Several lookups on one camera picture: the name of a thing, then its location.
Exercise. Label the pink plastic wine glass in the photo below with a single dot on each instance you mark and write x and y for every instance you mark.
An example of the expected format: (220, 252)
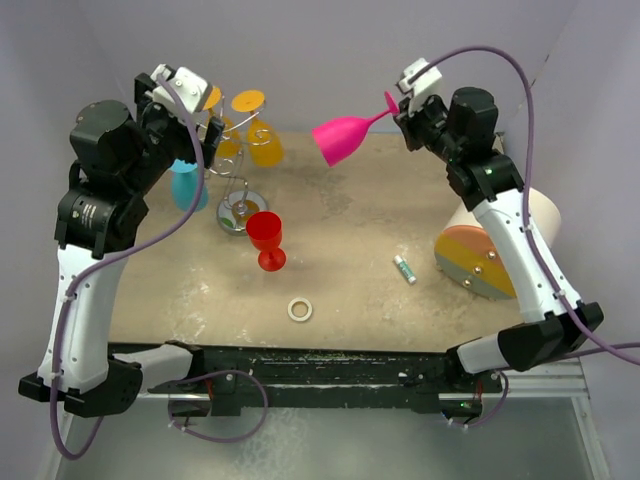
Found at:
(340, 137)

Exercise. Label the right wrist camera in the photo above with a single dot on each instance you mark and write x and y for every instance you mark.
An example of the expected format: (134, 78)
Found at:
(417, 82)

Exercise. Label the chrome wire wine glass rack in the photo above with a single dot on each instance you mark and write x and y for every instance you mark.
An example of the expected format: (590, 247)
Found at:
(238, 201)

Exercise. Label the white green lip balm tube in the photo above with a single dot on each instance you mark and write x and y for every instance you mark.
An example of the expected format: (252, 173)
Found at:
(404, 268)

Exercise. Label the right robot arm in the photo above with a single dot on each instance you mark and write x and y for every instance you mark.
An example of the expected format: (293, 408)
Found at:
(556, 319)

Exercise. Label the blue plastic wine glass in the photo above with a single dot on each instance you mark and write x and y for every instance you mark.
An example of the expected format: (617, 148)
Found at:
(184, 182)

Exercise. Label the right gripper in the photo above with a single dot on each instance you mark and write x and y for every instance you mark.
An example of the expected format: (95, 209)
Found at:
(409, 121)

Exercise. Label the aluminium rail frame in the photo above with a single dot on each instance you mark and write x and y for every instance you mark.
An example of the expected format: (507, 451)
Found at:
(538, 427)

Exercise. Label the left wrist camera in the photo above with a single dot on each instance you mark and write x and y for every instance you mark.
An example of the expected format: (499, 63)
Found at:
(192, 89)

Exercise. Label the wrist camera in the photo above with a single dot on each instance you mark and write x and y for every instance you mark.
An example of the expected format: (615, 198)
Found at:
(192, 89)
(417, 82)

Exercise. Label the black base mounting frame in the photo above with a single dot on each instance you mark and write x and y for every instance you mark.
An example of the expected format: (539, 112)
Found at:
(253, 377)

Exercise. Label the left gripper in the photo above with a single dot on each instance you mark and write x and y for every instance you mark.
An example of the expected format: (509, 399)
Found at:
(149, 109)

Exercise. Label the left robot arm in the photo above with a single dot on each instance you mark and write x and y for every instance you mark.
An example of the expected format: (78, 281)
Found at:
(121, 153)

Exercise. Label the red plastic wine glass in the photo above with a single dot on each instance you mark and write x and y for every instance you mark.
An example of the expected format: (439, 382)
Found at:
(264, 230)

